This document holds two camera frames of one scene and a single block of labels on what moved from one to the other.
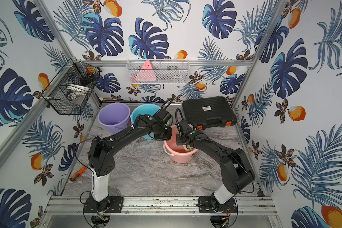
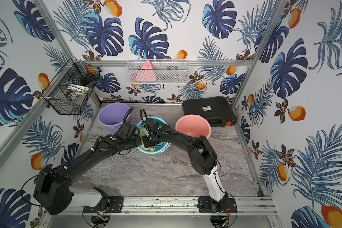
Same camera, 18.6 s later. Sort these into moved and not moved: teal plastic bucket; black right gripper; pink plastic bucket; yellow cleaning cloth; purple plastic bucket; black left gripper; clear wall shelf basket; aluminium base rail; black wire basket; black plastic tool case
Moved: black right gripper; teal plastic bucket; black left gripper; pink plastic bucket; yellow cleaning cloth
Not moved: purple plastic bucket; black plastic tool case; black wire basket; aluminium base rail; clear wall shelf basket
